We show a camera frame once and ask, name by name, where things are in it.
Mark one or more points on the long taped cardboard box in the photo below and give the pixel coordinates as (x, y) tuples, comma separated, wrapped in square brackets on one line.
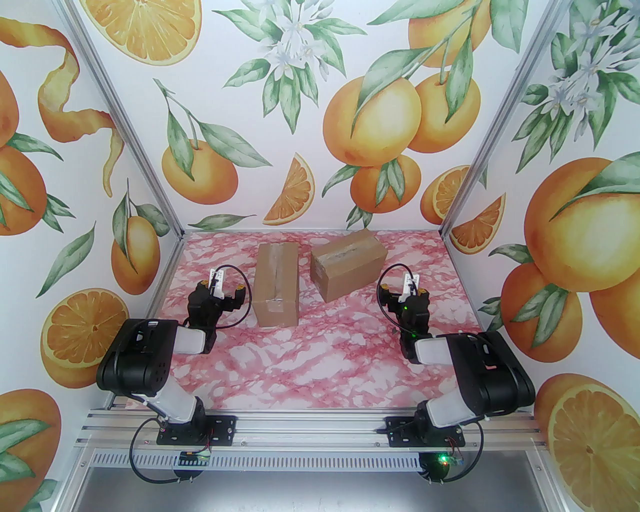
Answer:
[(276, 285)]

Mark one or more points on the short taped cardboard box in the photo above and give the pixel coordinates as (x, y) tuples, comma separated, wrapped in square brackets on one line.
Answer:
[(345, 265)]

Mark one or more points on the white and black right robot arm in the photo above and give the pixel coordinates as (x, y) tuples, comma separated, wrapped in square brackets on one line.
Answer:
[(490, 370)]

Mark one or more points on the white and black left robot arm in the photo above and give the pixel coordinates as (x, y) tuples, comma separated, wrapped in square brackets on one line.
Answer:
[(135, 360)]

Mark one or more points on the small left circuit board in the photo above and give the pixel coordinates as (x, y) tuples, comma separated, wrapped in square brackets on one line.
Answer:
[(195, 456)]

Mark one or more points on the small circuit board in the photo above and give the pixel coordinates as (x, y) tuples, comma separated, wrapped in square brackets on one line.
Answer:
[(452, 459), (195, 456)]

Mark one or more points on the small right circuit board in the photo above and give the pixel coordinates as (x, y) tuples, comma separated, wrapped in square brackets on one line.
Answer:
[(452, 459)]

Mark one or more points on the perforated metal strip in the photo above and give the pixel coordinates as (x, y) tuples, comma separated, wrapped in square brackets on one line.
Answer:
[(310, 460)]

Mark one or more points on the grey metal shelf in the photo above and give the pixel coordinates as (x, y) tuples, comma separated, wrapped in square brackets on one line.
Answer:
[(320, 492)]

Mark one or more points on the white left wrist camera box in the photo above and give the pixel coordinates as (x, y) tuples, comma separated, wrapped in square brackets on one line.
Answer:
[(216, 282)]

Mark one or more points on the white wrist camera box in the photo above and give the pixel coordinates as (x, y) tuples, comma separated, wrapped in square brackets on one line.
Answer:
[(411, 283), (216, 282)]

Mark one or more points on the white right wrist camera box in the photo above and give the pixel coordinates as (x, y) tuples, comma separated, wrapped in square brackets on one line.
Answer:
[(411, 283)]

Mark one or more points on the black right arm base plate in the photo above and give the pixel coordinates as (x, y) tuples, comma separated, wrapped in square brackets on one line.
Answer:
[(400, 432)]

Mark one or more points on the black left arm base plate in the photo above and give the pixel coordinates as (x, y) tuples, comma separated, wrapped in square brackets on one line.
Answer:
[(222, 430)]

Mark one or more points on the aluminium mounting rail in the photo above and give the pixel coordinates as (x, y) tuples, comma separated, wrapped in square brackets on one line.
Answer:
[(310, 430)]

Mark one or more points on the aluminium left frame post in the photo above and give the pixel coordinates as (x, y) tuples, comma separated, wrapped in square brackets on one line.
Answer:
[(125, 130)]

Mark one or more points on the aluminium frame post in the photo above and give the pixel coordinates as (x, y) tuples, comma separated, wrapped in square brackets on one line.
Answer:
[(125, 130), (500, 130)]

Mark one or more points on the aluminium right frame post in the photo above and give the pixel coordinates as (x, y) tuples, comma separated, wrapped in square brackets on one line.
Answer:
[(500, 130)]

